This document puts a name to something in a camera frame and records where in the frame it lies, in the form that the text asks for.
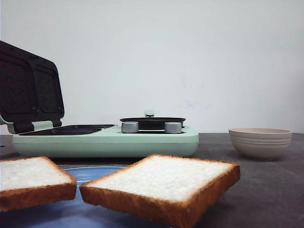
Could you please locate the bread slice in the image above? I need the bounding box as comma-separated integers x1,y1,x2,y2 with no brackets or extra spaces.
80,154,240,228
0,156,76,211

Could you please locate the beige ribbed bowl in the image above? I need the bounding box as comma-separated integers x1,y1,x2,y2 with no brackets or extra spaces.
228,128,292,161

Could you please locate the breakfast maker hinged lid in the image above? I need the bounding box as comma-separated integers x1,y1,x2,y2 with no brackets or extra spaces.
0,41,65,134

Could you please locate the mint green breakfast maker base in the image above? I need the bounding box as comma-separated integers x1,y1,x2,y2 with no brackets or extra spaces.
12,124,199,158

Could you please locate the black frying pan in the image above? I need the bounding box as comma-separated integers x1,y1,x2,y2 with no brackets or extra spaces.
120,109,186,130

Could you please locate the right silver control knob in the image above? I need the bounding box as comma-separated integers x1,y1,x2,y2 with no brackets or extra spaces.
164,122,182,134

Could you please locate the silver control knob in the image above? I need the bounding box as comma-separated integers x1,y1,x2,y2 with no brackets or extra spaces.
164,122,182,134
121,121,139,133

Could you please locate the left silver control knob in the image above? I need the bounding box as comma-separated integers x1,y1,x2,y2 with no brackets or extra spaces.
121,121,139,133

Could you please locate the blue plate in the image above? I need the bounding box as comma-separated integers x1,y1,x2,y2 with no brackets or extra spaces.
0,166,164,228

